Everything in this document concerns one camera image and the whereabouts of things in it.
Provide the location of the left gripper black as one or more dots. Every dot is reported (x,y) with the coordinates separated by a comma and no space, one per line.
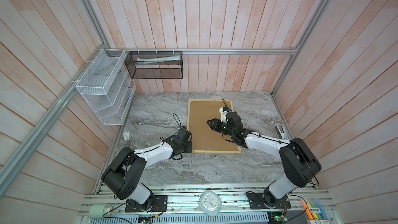
(189,149)

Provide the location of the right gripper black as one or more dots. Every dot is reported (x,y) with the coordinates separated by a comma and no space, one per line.
(214,126)

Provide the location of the brown frame backing board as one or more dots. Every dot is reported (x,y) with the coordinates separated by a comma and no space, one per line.
(205,140)

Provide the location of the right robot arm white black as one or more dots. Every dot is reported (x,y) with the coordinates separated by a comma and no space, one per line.
(299,163)

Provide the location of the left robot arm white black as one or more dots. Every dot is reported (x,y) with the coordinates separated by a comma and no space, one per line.
(123,174)

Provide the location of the small white box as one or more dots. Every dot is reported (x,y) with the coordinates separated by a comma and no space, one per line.
(126,136)

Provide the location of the white round timer clock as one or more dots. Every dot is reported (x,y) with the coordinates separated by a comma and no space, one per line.
(210,203)

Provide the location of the white stapler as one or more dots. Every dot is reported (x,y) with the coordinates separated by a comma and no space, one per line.
(282,132)

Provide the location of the paper in black basket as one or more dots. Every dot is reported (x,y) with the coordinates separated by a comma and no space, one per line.
(168,60)

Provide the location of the pale green emergency button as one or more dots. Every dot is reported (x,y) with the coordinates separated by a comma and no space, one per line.
(97,211)

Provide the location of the coloured markers tray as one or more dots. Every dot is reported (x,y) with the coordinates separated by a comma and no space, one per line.
(314,211)

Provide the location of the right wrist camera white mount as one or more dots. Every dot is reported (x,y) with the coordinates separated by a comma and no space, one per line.
(223,111)

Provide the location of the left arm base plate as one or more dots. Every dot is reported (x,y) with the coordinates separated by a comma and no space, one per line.
(155,203)

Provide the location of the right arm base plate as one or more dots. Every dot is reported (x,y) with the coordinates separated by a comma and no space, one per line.
(258,201)

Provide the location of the white wire mesh shelf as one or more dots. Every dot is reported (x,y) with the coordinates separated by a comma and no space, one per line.
(107,87)

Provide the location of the black wire mesh basket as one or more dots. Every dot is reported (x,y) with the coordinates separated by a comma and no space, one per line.
(153,71)

